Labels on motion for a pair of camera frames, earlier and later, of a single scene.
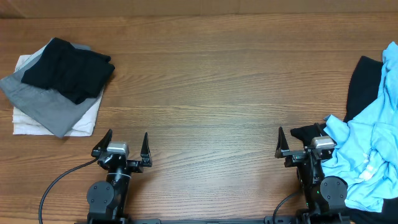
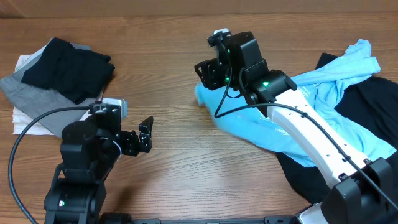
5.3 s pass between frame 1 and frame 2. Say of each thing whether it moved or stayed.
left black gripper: moved
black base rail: stayed
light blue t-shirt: moved
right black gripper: moved
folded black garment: stayed
